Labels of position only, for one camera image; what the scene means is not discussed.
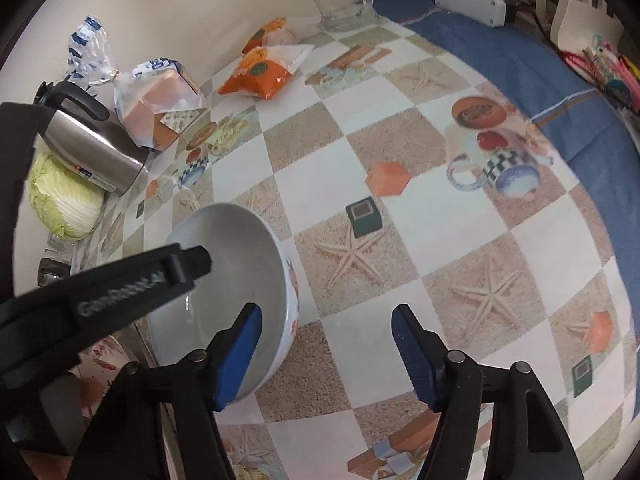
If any colourful stationery bundle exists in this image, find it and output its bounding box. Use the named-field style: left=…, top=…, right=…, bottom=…
left=562, top=35, right=640, bottom=111

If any orange snack packet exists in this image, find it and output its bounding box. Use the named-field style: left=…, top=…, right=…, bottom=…
left=217, top=44, right=313, bottom=101
left=241, top=17, right=296, bottom=55

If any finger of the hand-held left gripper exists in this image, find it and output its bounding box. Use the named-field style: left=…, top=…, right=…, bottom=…
left=166, top=243, right=212, bottom=289

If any napa cabbage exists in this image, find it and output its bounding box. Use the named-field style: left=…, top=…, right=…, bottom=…
left=27, top=152, right=105, bottom=238

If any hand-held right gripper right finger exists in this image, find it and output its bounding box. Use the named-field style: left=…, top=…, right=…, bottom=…
left=391, top=304, right=585, bottom=480

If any bagged sliced bread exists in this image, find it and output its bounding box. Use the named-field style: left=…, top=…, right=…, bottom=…
left=65, top=16, right=208, bottom=152

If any white oval tray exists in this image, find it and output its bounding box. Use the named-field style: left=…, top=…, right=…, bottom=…
left=37, top=230, right=88, bottom=288

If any white power strip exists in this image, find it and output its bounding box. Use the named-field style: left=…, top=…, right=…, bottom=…
left=434, top=0, right=508, bottom=27

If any white cutout chair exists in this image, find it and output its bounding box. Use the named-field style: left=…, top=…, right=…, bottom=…
left=530, top=0, right=626, bottom=51

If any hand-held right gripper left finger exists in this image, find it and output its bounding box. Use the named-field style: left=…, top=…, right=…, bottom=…
left=67, top=302, right=264, bottom=480

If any pale blue bowl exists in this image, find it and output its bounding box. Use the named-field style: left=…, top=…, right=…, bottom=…
left=147, top=203, right=301, bottom=403

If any stainless steel thermos jug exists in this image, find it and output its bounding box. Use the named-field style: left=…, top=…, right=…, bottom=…
left=32, top=81, right=151, bottom=196

